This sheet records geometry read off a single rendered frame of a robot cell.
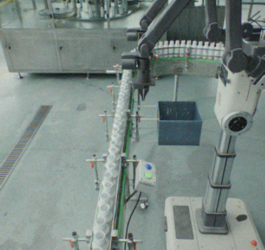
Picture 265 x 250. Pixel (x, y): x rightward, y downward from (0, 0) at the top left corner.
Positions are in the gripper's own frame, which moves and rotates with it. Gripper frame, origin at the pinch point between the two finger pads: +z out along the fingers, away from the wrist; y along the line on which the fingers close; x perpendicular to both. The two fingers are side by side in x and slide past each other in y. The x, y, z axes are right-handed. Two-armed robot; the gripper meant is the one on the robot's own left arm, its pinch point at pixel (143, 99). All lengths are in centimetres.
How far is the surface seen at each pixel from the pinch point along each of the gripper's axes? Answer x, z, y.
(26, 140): 157, 144, -145
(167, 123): 54, 47, 18
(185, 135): 54, 57, 32
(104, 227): -50, 27, -12
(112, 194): -33.2, 27.7, -11.8
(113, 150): -6.4, 26.1, -13.9
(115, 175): -21.6, 28.3, -11.5
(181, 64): 174, 47, 39
